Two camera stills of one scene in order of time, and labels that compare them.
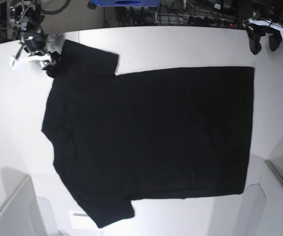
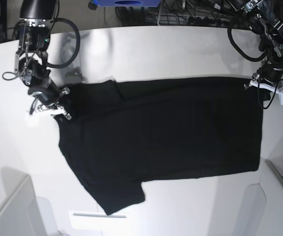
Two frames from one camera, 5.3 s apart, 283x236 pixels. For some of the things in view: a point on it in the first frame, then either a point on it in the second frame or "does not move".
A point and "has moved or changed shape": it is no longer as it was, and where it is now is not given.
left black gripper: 36,40 → 48,93
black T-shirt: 154,134 has moved or changed shape
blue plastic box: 127,3 does not move
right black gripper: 258,31 → 270,72
